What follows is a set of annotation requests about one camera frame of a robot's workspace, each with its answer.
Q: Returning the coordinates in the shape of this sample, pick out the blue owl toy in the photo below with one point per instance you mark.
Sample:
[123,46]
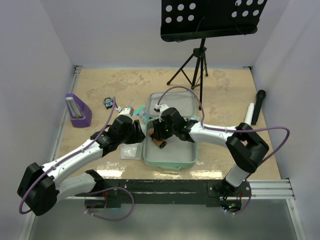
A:
[109,102]

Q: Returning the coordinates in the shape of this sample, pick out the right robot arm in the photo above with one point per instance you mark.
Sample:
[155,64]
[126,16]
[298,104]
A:
[246,147]

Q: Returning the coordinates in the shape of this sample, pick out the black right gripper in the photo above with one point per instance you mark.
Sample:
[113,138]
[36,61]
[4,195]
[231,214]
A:
[158,133]

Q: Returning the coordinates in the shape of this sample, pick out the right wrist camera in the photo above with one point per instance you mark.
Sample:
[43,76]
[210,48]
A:
[160,108]

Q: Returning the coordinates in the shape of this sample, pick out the amber medicine bottle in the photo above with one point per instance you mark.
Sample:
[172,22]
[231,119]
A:
[156,140]

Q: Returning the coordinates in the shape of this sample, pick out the mint green medicine case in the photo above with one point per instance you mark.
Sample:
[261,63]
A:
[176,154]

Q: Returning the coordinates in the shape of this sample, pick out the white gauze packet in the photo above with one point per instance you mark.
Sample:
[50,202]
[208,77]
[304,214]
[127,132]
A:
[131,151]

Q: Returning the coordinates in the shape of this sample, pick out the teal packet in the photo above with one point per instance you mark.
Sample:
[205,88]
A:
[142,114]

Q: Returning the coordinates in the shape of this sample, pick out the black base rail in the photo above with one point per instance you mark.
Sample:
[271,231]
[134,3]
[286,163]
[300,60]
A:
[206,192]

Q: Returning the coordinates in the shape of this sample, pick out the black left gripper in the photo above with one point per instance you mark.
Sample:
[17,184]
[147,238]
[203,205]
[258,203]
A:
[138,135]

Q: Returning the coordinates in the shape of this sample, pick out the white microphone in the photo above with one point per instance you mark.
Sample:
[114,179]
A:
[249,113]

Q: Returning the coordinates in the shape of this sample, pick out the black microphone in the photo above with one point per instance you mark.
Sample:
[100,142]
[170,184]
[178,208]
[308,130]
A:
[260,96]

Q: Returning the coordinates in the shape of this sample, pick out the black music stand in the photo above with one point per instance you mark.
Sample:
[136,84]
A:
[223,33]

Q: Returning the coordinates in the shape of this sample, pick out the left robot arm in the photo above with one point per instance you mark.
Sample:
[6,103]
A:
[42,186]

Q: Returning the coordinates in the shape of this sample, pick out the purple metronome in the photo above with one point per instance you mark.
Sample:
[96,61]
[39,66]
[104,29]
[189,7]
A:
[79,112]

